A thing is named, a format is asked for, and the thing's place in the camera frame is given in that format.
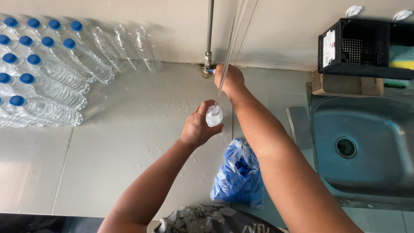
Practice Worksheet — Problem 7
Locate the white wall hook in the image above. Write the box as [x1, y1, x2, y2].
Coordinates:
[393, 10, 414, 22]
[345, 5, 364, 19]

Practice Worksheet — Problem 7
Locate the small clear plastic bottle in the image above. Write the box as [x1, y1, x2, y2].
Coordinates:
[206, 105, 224, 127]

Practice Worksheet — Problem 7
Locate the plastic bag of blue caps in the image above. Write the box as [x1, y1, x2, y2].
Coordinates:
[210, 138, 265, 209]

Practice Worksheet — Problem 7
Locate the metal water pipe with valve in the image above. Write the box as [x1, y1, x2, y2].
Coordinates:
[201, 0, 215, 78]

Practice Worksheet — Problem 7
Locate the yellow and green sponge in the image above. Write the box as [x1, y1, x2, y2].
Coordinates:
[389, 45, 414, 70]

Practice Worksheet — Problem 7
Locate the clear plastic hose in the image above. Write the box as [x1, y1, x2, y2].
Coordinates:
[214, 0, 249, 107]

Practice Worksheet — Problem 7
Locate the beige plastic mesh tray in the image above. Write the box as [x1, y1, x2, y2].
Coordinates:
[311, 69, 385, 98]

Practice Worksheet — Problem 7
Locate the black plastic mesh basket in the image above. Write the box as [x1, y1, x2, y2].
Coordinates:
[318, 18, 414, 81]

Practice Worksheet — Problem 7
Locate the person's left hand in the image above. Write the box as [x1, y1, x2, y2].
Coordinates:
[179, 100, 224, 150]

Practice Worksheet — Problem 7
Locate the stainless steel sink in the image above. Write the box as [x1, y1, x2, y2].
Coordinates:
[306, 82, 414, 211]

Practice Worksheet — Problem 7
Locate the person's grey patterned shirt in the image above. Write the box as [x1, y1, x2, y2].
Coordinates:
[153, 203, 289, 233]

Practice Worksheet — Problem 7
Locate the green scouring pad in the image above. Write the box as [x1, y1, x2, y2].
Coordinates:
[384, 79, 410, 89]

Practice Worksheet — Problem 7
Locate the person's right hand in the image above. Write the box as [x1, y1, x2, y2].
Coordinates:
[213, 64, 245, 98]

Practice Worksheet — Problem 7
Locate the group of blue-capped water bottles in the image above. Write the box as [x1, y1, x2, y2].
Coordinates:
[0, 16, 116, 128]

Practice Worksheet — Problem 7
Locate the empty uncapped plastic bottle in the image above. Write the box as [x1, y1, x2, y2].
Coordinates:
[113, 24, 147, 73]
[91, 26, 130, 74]
[135, 25, 163, 73]

